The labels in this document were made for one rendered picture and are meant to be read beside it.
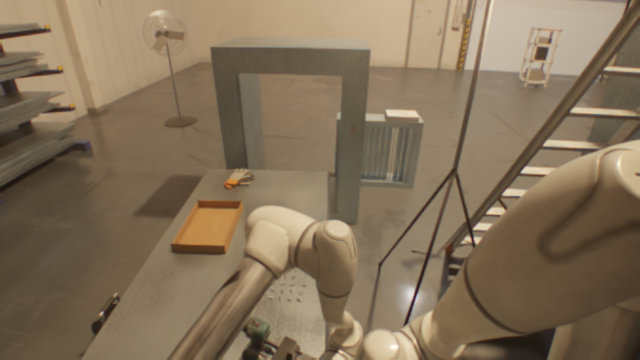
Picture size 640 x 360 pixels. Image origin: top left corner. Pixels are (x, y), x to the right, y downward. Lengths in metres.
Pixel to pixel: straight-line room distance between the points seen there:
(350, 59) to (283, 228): 1.77
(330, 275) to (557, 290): 0.57
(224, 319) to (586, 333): 0.65
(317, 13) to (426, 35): 3.28
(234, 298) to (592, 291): 0.67
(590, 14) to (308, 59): 10.84
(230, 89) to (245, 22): 8.11
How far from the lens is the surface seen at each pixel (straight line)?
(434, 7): 10.45
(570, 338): 0.56
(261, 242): 0.83
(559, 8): 11.99
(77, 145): 5.47
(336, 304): 0.89
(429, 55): 10.57
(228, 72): 2.61
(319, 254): 0.78
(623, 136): 2.10
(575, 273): 0.30
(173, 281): 1.80
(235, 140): 2.78
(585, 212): 0.29
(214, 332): 0.80
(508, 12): 11.31
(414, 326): 0.82
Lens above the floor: 1.89
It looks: 27 degrees down
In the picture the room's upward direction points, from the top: 1 degrees clockwise
